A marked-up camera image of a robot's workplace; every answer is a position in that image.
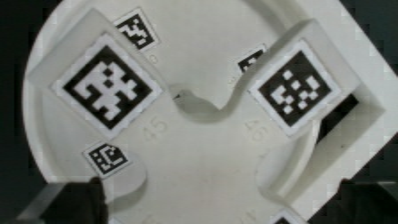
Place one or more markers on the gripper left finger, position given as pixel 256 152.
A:
pixel 68 204

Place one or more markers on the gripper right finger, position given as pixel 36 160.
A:
pixel 368 202

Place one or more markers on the white round table top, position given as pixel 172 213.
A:
pixel 196 33

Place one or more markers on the white cross-shaped table base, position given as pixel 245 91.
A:
pixel 206 150

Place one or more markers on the white cylindrical table leg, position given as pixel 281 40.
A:
pixel 196 107

